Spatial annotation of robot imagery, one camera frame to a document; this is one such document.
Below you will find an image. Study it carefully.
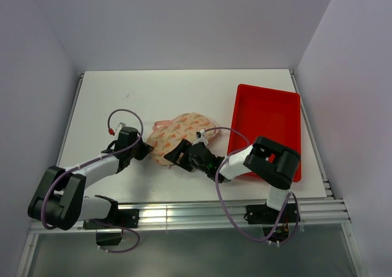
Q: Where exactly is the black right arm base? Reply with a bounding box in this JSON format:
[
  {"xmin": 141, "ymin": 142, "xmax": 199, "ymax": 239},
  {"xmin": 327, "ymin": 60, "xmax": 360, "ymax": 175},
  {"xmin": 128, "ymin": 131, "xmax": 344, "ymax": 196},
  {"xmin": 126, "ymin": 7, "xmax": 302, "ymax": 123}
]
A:
[{"xmin": 244, "ymin": 203, "xmax": 301, "ymax": 242}]

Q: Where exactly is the floral mesh laundry bag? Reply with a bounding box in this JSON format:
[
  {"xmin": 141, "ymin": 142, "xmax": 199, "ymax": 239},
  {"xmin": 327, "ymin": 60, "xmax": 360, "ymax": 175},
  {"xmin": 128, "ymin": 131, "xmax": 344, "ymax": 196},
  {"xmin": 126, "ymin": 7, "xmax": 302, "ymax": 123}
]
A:
[{"xmin": 147, "ymin": 112, "xmax": 218, "ymax": 166}]

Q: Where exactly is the red plastic tray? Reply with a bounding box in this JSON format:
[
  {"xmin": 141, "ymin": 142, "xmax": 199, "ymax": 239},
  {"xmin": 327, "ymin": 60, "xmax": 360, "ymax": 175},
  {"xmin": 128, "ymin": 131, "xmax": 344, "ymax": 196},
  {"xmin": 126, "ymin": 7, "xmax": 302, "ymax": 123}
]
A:
[{"xmin": 228, "ymin": 84, "xmax": 301, "ymax": 182}]

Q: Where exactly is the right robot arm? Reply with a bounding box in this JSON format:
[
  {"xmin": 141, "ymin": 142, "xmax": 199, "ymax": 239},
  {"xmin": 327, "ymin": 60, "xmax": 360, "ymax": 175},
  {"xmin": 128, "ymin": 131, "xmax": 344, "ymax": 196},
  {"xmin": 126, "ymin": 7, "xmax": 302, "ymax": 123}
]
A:
[{"xmin": 164, "ymin": 133, "xmax": 301, "ymax": 222}]

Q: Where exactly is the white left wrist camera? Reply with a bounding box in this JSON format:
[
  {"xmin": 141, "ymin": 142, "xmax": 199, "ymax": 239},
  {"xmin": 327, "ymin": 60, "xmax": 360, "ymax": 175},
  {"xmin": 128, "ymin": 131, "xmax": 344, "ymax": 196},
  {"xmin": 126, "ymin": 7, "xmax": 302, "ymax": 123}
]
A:
[{"xmin": 114, "ymin": 122, "xmax": 126, "ymax": 135}]

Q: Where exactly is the aluminium frame rail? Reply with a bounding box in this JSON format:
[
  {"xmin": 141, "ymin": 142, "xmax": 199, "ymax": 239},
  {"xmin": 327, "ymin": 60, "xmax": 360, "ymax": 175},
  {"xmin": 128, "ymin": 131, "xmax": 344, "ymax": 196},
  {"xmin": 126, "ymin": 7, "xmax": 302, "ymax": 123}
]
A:
[{"xmin": 29, "ymin": 199, "xmax": 352, "ymax": 235}]

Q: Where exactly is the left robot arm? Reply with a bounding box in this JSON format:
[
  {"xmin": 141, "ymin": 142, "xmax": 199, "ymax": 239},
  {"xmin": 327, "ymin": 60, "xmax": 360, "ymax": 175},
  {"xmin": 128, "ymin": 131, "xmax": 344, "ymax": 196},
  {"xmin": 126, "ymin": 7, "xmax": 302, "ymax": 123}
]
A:
[{"xmin": 28, "ymin": 127, "xmax": 154, "ymax": 230}]

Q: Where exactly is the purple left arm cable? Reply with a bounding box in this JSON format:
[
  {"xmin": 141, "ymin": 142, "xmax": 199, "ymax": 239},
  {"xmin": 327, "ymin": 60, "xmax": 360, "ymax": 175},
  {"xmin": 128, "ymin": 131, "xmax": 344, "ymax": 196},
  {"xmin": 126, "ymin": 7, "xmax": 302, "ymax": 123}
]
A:
[{"xmin": 39, "ymin": 109, "xmax": 145, "ymax": 255}]

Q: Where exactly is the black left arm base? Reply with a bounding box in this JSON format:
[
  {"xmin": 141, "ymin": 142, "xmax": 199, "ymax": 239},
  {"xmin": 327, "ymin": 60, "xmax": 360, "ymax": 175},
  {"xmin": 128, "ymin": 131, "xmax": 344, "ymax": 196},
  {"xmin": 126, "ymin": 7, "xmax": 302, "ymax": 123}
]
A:
[{"xmin": 83, "ymin": 208, "xmax": 140, "ymax": 253}]

